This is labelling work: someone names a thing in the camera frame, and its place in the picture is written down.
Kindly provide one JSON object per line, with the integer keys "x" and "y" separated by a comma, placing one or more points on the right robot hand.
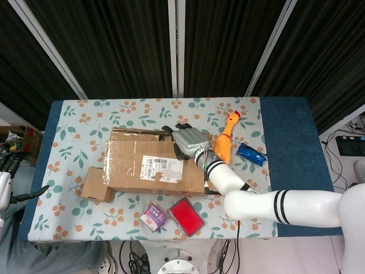
{"x": 189, "y": 141}

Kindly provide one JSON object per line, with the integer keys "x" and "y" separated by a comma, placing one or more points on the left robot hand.
{"x": 4, "y": 185}

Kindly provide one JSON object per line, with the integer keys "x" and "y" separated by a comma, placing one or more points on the large brown cardboard box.
{"x": 128, "y": 165}

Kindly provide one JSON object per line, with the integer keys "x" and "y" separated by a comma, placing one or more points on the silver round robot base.
{"x": 178, "y": 264}

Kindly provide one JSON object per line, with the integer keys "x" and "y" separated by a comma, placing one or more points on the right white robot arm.
{"x": 299, "y": 205}

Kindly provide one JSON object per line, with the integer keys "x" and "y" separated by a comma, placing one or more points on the open cardboard storage box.
{"x": 25, "y": 140}

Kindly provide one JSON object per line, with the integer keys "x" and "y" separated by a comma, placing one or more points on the small purple white box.
{"x": 154, "y": 217}

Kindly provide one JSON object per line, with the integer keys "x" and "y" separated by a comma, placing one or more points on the yellow rubber chicken toy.
{"x": 223, "y": 145}

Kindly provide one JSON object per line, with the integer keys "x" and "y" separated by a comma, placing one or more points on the blue foil snack packet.
{"x": 251, "y": 154}

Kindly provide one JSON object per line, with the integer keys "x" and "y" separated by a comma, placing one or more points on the red flat metal-rimmed case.
{"x": 186, "y": 217}

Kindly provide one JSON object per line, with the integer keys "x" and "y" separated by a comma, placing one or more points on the person's leg in jeans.
{"x": 51, "y": 258}

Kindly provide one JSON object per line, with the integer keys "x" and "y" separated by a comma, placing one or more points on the floral print tablecloth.
{"x": 85, "y": 120}

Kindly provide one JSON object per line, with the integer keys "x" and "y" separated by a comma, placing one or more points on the black partition screen panel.
{"x": 228, "y": 42}
{"x": 25, "y": 71}
{"x": 328, "y": 57}
{"x": 114, "y": 45}

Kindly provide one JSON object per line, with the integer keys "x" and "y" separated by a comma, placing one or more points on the blue table cover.
{"x": 296, "y": 142}

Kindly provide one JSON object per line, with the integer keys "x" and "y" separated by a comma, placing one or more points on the white black sneaker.
{"x": 108, "y": 262}

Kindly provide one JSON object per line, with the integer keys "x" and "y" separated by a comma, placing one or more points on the black flat electronic device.
{"x": 350, "y": 145}

